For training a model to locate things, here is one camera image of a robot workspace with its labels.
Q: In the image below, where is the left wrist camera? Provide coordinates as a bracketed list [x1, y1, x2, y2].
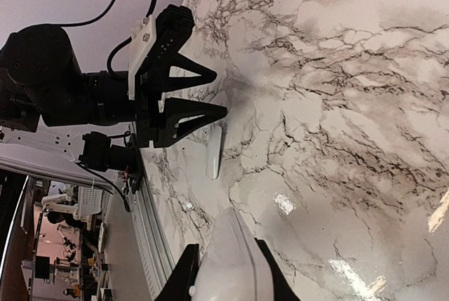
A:
[128, 4, 194, 100]

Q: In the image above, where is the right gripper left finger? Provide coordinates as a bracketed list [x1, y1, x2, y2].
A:
[155, 244, 200, 301]

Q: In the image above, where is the front aluminium rail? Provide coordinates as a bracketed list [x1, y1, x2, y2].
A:
[101, 132, 176, 301]

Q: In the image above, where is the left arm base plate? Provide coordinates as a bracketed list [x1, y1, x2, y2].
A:
[122, 133, 145, 194]

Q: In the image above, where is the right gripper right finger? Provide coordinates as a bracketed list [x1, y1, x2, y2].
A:
[255, 239, 298, 301]

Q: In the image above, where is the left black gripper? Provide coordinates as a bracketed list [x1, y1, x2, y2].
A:
[135, 48, 227, 148]

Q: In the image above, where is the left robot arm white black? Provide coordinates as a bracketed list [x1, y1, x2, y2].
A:
[1, 20, 227, 172]

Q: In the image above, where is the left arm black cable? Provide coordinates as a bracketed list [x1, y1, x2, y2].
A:
[59, 0, 159, 81]

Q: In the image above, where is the white battery cover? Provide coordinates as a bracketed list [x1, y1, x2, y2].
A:
[206, 126, 222, 180]

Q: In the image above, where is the white remote control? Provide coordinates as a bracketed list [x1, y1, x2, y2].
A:
[189, 208, 274, 301]

